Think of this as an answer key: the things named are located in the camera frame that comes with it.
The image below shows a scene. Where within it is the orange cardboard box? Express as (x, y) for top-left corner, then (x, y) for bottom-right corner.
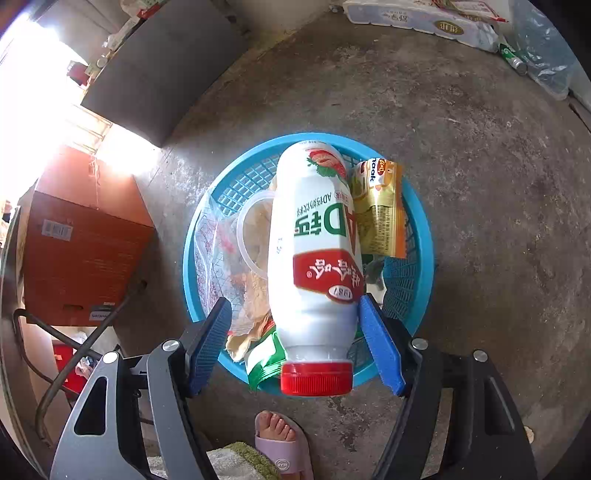
(21, 145), (155, 326)

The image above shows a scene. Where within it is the toilet paper multipack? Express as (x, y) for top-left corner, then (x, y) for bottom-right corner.
(342, 0), (502, 51)

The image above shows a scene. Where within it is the pink slipper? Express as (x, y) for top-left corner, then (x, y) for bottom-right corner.
(255, 412), (315, 480)

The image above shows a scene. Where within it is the dark green snack packet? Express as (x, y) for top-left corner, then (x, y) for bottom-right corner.
(246, 330), (289, 394)

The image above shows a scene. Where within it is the blue plastic mesh basket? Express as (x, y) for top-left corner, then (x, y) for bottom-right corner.
(183, 133), (435, 393)

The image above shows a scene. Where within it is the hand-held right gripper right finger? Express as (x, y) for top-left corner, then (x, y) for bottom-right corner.
(358, 294), (539, 480)

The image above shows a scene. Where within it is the clear plastic cup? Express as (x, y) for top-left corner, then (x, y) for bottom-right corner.
(236, 191), (278, 282)

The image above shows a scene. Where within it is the fleece trouser leg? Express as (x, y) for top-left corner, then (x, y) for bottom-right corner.
(152, 442), (269, 480)

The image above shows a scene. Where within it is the plastic-wrapped water jug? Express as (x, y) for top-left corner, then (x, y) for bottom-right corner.
(505, 0), (580, 100)

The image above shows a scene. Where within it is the yellow snack packet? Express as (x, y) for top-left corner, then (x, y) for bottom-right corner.
(348, 158), (408, 259)

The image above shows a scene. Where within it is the thick black cable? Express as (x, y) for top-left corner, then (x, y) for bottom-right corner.
(13, 277), (148, 444)

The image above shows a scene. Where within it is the green drink can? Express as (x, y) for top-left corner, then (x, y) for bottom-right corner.
(498, 41), (528, 76)

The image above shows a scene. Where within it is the red white paper packet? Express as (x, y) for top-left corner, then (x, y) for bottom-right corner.
(431, 0), (509, 23)

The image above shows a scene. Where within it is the person's foot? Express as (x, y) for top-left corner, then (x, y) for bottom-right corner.
(256, 413), (296, 444)

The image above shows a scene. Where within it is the white bottle with red cap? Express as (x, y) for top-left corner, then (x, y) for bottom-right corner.
(267, 141), (368, 397)

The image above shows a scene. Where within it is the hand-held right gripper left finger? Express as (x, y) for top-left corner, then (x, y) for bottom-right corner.
(50, 296), (233, 480)

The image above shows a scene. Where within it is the grey cabinet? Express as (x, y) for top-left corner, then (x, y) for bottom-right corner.
(81, 0), (252, 146)

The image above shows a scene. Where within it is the clear plastic bag red print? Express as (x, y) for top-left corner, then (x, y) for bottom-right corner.
(194, 194), (273, 333)

